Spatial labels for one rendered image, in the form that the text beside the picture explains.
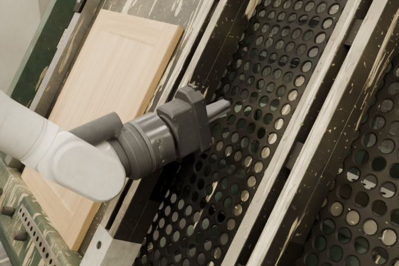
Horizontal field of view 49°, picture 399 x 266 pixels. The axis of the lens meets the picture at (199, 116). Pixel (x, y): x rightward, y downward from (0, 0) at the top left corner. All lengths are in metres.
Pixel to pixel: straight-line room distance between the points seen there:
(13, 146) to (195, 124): 0.27
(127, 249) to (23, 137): 0.37
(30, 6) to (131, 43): 3.86
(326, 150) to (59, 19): 1.26
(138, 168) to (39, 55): 1.09
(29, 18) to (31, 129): 4.41
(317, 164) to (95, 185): 0.30
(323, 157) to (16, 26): 4.55
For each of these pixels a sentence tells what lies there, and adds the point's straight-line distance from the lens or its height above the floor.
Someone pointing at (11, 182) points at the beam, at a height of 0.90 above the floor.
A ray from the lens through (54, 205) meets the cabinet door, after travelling 1.19.
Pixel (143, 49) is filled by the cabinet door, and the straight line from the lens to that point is 1.09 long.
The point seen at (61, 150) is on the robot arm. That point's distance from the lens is 0.59.
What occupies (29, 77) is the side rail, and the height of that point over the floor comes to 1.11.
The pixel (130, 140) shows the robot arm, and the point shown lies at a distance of 0.64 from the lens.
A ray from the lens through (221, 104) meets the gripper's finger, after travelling 0.75.
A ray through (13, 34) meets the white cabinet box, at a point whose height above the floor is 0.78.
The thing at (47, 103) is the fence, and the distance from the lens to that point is 1.47.
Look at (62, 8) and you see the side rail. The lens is 1.69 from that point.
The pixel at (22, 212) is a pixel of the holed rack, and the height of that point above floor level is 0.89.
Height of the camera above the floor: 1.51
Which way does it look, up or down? 20 degrees down
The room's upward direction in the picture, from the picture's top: straight up
